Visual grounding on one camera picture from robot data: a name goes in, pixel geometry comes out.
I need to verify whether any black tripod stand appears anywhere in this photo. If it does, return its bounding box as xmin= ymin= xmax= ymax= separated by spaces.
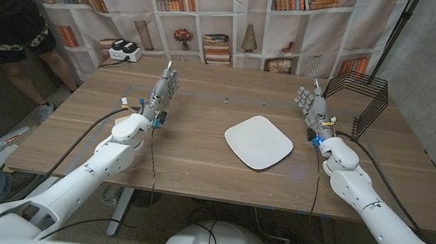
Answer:
xmin=366 ymin=0 xmax=422 ymax=91

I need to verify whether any printed bookshelf backdrop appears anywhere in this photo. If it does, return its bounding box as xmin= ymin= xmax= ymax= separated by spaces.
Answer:
xmin=0 ymin=0 xmax=410 ymax=119

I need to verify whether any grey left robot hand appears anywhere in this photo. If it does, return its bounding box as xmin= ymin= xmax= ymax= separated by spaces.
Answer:
xmin=140 ymin=58 xmax=184 ymax=130

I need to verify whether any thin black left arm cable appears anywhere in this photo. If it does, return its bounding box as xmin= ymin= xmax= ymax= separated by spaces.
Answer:
xmin=142 ymin=126 xmax=164 ymax=208

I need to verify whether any black power strip cable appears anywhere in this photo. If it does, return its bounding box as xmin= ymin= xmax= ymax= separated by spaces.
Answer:
xmin=97 ymin=53 xmax=131 ymax=74

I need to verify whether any white power strip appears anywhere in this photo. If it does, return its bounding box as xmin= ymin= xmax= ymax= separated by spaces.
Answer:
xmin=107 ymin=37 xmax=145 ymax=65

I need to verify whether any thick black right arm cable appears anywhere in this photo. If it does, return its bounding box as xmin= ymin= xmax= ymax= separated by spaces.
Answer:
xmin=322 ymin=129 xmax=436 ymax=244

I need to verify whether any black wire rack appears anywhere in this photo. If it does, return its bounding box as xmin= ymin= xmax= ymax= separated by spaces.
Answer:
xmin=318 ymin=67 xmax=392 ymax=145

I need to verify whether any grey tape strip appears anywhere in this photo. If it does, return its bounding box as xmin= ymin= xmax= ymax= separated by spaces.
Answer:
xmin=65 ymin=78 xmax=134 ymax=182

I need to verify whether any white square paper plate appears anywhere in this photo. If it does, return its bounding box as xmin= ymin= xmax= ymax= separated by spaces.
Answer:
xmin=220 ymin=111 xmax=297 ymax=175

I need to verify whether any white table leg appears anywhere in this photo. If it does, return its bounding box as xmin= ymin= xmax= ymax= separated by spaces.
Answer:
xmin=106 ymin=186 xmax=136 ymax=239

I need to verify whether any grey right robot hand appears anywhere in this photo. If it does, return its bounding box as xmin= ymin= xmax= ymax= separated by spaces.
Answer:
xmin=290 ymin=76 xmax=343 ymax=145

